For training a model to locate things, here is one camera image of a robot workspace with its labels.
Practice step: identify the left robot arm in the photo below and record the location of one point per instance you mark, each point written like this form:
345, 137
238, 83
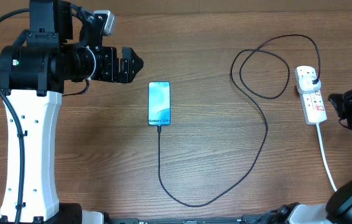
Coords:
63, 43

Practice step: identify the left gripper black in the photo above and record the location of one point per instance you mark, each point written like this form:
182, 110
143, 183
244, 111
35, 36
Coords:
111, 73

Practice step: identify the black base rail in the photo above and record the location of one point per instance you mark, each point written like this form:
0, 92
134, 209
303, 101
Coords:
245, 219

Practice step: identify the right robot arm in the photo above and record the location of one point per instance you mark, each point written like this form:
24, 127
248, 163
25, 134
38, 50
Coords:
339, 207

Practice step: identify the white power strip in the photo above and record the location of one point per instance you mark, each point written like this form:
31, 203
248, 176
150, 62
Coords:
312, 103

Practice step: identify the white charger plug adapter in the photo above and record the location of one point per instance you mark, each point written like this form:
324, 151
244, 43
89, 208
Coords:
308, 85

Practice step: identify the Samsung Galaxy smartphone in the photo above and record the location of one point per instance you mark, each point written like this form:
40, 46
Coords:
159, 108

